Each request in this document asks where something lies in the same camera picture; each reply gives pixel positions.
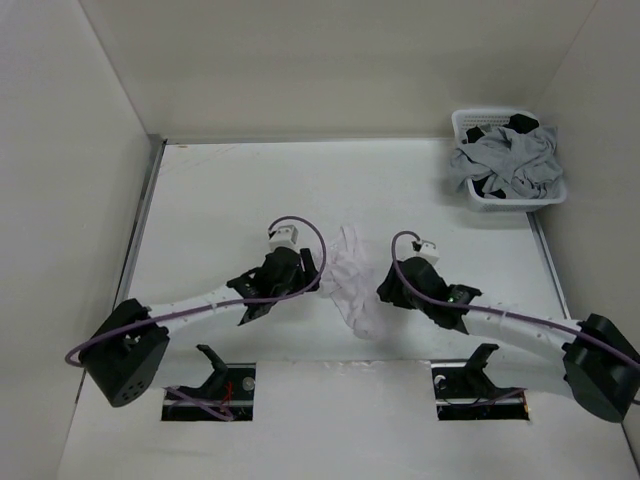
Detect white tank top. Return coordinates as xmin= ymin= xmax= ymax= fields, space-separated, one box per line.
xmin=320 ymin=224 xmax=389 ymax=341

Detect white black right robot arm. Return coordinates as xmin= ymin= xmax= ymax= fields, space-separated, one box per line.
xmin=377 ymin=256 xmax=639 ymax=423

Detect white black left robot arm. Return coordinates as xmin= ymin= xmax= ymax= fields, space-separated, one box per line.
xmin=66 ymin=246 xmax=327 ymax=408

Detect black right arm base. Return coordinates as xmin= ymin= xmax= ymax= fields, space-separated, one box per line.
xmin=431 ymin=343 xmax=529 ymax=421

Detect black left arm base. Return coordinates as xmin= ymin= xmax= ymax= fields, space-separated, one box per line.
xmin=161 ymin=344 xmax=257 ymax=422

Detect grey tank top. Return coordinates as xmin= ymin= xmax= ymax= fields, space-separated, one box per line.
xmin=448 ymin=126 xmax=563 ymax=200

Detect white plastic laundry basket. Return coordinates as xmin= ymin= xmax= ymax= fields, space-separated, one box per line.
xmin=447 ymin=107 xmax=568 ymax=213

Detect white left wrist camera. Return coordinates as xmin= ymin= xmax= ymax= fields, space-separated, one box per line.
xmin=268 ymin=225 xmax=299 ymax=252

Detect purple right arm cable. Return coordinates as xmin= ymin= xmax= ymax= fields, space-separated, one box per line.
xmin=390 ymin=230 xmax=640 ymax=409

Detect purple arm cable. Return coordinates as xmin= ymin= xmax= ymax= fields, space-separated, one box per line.
xmin=64 ymin=215 xmax=329 ymax=421
xmin=390 ymin=230 xmax=640 ymax=409

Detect metal table edge rail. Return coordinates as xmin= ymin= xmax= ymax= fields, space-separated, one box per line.
xmin=98 ymin=133 xmax=167 ymax=361

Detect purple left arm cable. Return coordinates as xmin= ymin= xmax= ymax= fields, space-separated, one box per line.
xmin=64 ymin=215 xmax=329 ymax=421

